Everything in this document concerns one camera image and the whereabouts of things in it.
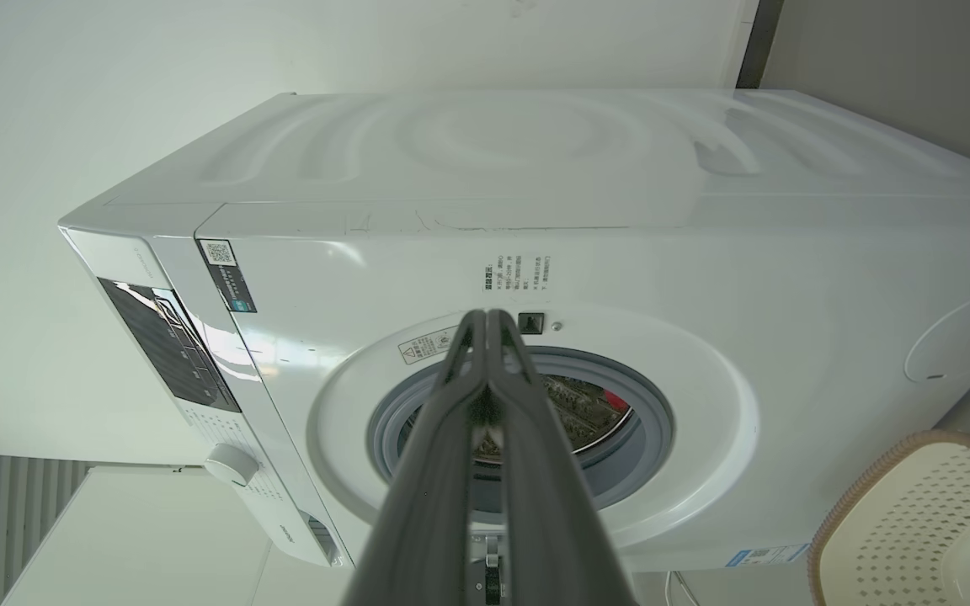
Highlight thin white power cable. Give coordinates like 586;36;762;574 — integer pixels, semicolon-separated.
664;571;701;606

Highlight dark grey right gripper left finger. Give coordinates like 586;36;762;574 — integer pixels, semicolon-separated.
342;309;488;606

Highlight black glossy control display panel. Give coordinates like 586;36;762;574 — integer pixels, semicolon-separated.
98;278;243;414

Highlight stainless steel washing machine drum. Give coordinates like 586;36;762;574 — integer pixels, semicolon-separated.
472;375;636;465

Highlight white washing machine dial knob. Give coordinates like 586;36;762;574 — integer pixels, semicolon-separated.
203;444;261;488

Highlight white front-load washing machine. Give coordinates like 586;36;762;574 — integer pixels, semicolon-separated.
58;88;970;575

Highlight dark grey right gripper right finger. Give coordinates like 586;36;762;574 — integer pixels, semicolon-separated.
488;309;639;606

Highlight cream perforated laundry basket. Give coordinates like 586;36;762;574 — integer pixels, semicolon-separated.
807;429;970;606

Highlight grey rubber door gasket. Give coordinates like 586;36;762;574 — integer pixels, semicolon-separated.
365;345;675;516

